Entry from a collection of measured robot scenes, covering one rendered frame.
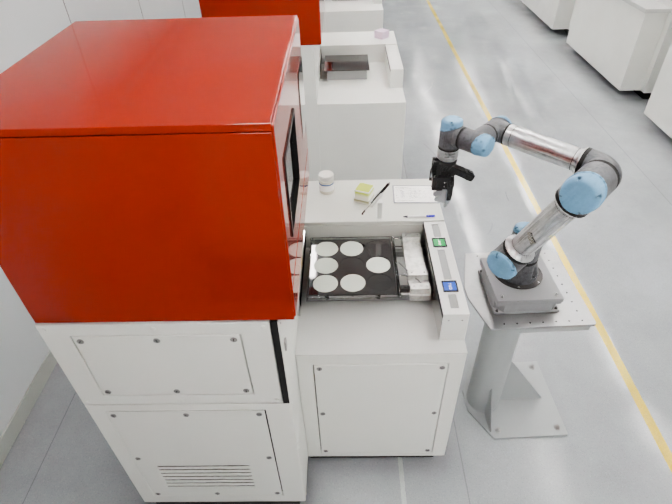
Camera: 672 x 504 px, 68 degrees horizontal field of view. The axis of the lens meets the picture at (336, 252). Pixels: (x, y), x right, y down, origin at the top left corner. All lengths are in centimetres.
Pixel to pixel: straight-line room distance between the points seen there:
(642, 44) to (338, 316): 496
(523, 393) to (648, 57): 438
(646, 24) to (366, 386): 502
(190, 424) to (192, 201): 96
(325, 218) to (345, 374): 70
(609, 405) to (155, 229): 242
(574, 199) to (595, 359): 168
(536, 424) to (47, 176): 234
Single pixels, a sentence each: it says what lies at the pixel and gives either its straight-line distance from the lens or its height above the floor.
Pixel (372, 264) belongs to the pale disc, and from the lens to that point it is 206.
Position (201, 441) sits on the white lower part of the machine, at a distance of 200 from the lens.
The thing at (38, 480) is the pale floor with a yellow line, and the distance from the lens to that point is 290.
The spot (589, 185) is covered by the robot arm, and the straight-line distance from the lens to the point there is 159.
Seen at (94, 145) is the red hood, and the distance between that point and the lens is 119.
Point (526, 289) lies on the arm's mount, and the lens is 207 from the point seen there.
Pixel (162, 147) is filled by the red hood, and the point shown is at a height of 177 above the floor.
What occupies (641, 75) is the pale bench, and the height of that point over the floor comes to 24.
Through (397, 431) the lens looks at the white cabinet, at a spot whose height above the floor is 29.
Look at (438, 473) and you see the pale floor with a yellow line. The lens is 255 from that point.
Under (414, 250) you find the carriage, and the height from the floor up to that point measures 88.
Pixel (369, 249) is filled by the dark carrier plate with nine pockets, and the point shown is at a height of 90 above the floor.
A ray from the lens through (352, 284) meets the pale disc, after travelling 197.
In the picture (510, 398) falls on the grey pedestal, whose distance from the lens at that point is 281.
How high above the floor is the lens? 226
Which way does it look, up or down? 40 degrees down
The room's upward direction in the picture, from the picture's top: 2 degrees counter-clockwise
